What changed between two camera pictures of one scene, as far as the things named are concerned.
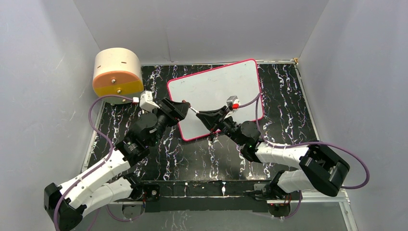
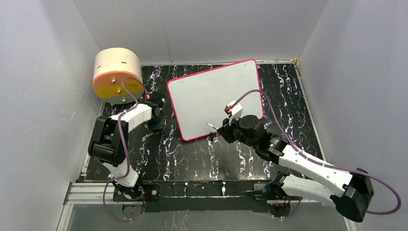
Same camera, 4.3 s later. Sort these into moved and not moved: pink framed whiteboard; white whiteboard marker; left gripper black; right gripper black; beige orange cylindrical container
Moved: right gripper black; white whiteboard marker; left gripper black
Not moved: beige orange cylindrical container; pink framed whiteboard
